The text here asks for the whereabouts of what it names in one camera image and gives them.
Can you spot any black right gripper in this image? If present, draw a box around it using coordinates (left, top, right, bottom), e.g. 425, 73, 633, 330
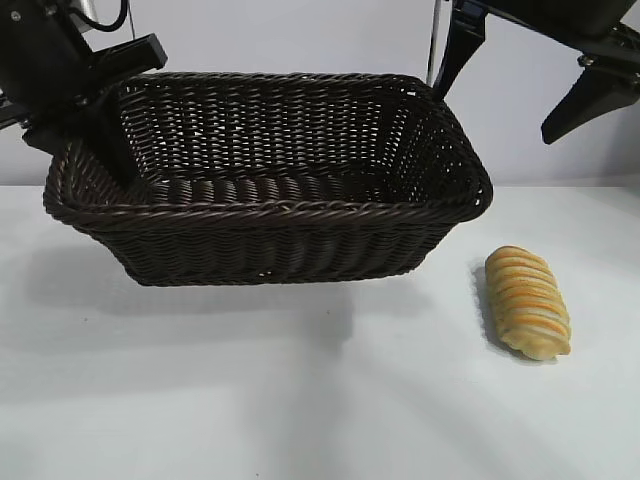
432, 0, 640, 146

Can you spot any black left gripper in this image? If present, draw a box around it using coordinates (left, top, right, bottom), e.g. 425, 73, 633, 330
0, 0, 166, 190

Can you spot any dark brown woven basket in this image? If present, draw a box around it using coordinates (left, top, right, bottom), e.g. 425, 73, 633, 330
42, 71, 495, 288

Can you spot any long striped bread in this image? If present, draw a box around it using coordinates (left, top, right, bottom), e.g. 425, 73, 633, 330
483, 244, 572, 361

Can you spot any grey vertical pole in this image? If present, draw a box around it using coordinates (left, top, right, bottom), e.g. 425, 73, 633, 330
427, 0, 442, 84

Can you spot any black left camera cable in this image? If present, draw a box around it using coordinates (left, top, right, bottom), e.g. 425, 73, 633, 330
85, 0, 132, 32

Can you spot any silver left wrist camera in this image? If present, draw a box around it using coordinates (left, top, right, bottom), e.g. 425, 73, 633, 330
68, 0, 102, 24

